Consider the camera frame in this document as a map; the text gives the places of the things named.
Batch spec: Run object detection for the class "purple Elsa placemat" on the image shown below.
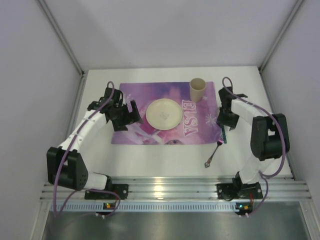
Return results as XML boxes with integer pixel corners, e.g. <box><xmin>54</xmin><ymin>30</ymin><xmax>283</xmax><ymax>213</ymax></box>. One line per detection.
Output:
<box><xmin>111</xmin><ymin>81</ymin><xmax>222</xmax><ymax>145</ymax></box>

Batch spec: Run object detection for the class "slotted cable duct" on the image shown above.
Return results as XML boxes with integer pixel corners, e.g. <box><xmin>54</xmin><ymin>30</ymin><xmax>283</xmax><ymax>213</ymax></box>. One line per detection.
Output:
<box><xmin>63</xmin><ymin>202</ymin><xmax>250</xmax><ymax>212</ymax></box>

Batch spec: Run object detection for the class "beige plate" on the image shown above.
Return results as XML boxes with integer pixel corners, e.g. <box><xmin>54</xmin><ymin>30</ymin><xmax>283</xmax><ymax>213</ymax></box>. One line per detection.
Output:
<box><xmin>145</xmin><ymin>98</ymin><xmax>183</xmax><ymax>131</ymax></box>

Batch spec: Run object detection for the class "iridescent spoon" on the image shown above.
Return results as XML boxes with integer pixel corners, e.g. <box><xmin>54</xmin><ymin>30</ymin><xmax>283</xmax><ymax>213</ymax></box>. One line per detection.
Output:
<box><xmin>220</xmin><ymin>124</ymin><xmax>227</xmax><ymax>144</ymax></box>

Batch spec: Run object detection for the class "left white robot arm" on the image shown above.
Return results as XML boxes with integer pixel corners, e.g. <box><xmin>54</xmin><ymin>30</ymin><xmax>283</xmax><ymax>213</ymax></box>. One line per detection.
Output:
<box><xmin>46</xmin><ymin>87</ymin><xmax>143</xmax><ymax>191</ymax></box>

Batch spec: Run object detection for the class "right aluminium frame post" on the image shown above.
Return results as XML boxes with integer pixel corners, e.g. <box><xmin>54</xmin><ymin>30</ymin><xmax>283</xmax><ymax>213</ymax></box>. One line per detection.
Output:
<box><xmin>258</xmin><ymin>0</ymin><xmax>305</xmax><ymax>74</ymax></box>

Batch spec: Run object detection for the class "beige cup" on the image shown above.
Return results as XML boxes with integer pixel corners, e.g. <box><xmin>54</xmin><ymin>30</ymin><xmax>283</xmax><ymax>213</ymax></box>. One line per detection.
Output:
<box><xmin>189</xmin><ymin>78</ymin><xmax>207</xmax><ymax>103</ymax></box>

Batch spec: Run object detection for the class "iridescent fork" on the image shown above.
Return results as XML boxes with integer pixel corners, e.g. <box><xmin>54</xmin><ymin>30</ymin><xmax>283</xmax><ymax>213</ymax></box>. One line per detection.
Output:
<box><xmin>204</xmin><ymin>140</ymin><xmax>224</xmax><ymax>168</ymax></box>

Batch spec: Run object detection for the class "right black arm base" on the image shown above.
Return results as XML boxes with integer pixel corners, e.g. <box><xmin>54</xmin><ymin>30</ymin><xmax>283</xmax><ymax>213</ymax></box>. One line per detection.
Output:
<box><xmin>216</xmin><ymin>182</ymin><xmax>263</xmax><ymax>201</ymax></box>

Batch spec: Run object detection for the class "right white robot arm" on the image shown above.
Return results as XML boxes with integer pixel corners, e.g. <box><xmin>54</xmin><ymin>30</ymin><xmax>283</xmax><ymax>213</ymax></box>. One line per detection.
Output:
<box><xmin>216</xmin><ymin>86</ymin><xmax>290</xmax><ymax>198</ymax></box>

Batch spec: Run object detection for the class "left aluminium frame post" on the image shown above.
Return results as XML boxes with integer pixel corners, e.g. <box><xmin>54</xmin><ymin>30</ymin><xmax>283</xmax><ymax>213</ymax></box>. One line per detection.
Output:
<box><xmin>37</xmin><ymin>0</ymin><xmax>86</xmax><ymax>76</ymax></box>

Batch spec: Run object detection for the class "aluminium frame post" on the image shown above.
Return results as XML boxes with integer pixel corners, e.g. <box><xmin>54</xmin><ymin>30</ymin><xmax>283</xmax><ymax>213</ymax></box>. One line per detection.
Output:
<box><xmin>37</xmin><ymin>0</ymin><xmax>86</xmax><ymax>76</ymax></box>
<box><xmin>258</xmin><ymin>0</ymin><xmax>305</xmax><ymax>74</ymax></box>

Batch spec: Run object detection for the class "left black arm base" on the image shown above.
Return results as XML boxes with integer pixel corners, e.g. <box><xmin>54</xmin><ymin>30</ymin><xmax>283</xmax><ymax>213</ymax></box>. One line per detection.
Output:
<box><xmin>84</xmin><ymin>183</ymin><xmax>129</xmax><ymax>200</ymax></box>

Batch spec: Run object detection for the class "aluminium mounting rail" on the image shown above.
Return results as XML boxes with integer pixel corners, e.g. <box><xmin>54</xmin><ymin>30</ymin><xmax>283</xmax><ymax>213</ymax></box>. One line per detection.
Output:
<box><xmin>39</xmin><ymin>176</ymin><xmax>312</xmax><ymax>201</ymax></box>

